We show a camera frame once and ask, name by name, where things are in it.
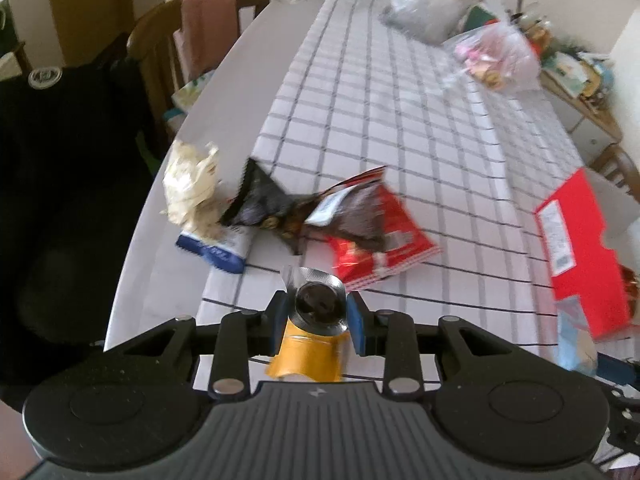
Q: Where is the right wooden chair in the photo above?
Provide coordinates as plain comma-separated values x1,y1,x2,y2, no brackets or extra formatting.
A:
589,144,640,203

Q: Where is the wooden door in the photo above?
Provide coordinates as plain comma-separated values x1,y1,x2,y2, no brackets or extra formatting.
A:
43,0,166,68

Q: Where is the white checkered tablecloth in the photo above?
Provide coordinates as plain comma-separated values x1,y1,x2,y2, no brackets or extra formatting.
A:
192,0,640,466

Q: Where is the wooden chair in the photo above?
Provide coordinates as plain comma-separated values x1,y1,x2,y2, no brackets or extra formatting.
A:
589,144,640,203
127,0,270,128

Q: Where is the cream wrapper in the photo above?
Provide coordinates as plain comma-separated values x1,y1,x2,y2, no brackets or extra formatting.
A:
163,140,221,242

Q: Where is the red cardboard box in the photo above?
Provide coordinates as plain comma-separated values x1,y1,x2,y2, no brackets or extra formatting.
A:
535,168,639,339

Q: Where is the white drawer cabinet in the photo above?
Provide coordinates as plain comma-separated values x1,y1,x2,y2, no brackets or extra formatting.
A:
540,72,623,165

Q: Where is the pink cloth on chair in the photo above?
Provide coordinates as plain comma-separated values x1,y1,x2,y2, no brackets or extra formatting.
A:
180,0,239,79

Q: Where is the blue white snack packet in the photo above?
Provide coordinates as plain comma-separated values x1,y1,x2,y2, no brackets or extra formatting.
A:
176,226,256,274

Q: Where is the light blue snack packet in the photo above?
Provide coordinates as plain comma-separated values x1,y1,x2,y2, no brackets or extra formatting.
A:
555,295,598,377

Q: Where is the dark red Oreo packet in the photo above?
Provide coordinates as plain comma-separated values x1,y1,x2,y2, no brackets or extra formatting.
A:
620,264,639,320

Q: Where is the yellow snack pouch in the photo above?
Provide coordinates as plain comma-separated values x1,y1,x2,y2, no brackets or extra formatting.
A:
267,266,349,382

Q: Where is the orange green box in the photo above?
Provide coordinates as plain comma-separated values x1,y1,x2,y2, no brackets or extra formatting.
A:
458,3,499,34

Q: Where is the red chips bag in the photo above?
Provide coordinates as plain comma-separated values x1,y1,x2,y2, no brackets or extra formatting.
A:
322,166,440,290

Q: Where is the black snack wrapper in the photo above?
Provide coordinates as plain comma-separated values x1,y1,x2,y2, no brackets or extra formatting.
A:
220,158,294,230

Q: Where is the black jacket with badge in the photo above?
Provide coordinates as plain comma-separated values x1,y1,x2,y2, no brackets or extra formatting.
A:
1,37,154,408

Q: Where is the floral oven mitt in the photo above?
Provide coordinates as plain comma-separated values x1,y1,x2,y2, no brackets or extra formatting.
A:
171,70,215,115

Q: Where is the left wooden chair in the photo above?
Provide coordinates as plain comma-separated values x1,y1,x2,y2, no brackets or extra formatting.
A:
127,0,270,128

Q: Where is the small clear bag with snacks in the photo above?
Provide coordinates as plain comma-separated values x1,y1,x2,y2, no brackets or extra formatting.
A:
442,21,541,93

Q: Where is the tissue box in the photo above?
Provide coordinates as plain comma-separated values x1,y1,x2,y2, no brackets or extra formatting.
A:
541,52,589,99

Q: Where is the dark brown snack bag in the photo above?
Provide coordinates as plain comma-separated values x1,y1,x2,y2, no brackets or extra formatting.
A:
277,178,385,254

